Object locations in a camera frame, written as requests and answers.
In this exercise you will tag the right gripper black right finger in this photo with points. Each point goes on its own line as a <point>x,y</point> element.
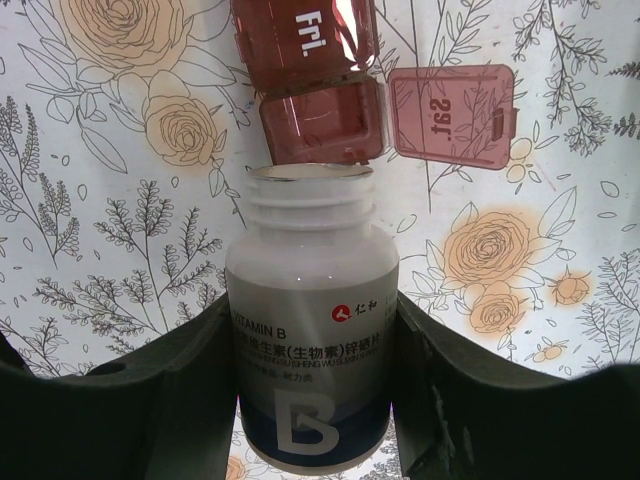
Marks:
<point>462,412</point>

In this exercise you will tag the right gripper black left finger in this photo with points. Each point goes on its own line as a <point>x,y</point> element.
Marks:
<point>164,411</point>

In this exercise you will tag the white pill bottle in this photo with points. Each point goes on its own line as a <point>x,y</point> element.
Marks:
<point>312,289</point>

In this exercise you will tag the red weekly pill organizer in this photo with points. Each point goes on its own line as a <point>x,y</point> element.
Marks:
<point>330,96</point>

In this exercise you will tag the floral tablecloth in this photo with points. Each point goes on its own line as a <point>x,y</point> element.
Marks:
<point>129,129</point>

